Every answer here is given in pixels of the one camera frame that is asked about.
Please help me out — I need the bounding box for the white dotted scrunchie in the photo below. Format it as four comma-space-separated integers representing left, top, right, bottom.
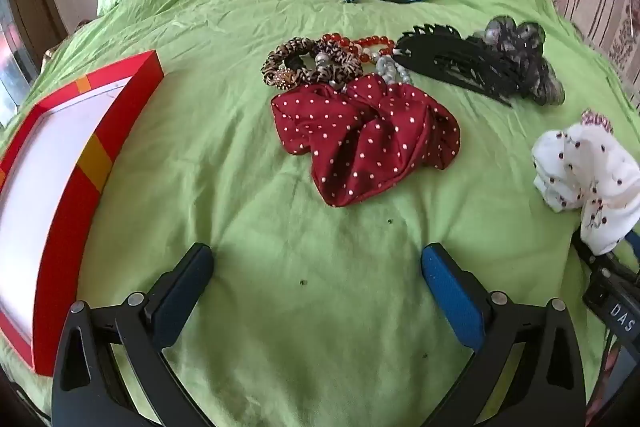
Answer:
531, 122, 640, 255

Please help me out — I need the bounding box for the red bead bracelet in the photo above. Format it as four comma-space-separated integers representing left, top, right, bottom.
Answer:
322, 33, 396, 65

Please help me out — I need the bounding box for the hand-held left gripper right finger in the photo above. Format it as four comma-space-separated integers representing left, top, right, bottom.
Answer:
421, 243, 586, 427

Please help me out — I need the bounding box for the red polka dot scrunchie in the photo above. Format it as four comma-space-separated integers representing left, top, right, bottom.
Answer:
271, 74, 462, 208

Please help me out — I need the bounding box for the pearl bead bracelet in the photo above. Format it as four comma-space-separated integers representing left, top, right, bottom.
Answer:
375, 54, 415, 85

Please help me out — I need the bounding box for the green bed sheet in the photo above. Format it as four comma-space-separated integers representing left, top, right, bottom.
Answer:
0, 0, 640, 427

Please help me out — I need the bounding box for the grey organza scrunchie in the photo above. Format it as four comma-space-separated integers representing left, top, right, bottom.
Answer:
467, 16, 566, 105

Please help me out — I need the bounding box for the brown floral blanket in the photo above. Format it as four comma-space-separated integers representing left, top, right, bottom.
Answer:
42, 19, 92, 64

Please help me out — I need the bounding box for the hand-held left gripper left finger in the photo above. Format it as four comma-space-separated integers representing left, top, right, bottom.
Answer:
51, 243, 216, 427

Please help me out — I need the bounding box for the pink plaid scrunchie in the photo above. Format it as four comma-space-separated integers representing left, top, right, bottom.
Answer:
580, 108, 615, 134

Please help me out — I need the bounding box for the red cardboard box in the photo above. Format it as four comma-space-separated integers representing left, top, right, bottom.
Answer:
0, 49, 166, 378

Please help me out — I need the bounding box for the leopard print scrunchie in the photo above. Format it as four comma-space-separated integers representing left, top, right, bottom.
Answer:
261, 37, 363, 88

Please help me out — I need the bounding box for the black hair claw clip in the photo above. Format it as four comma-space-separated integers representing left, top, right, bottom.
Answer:
395, 24, 526, 108

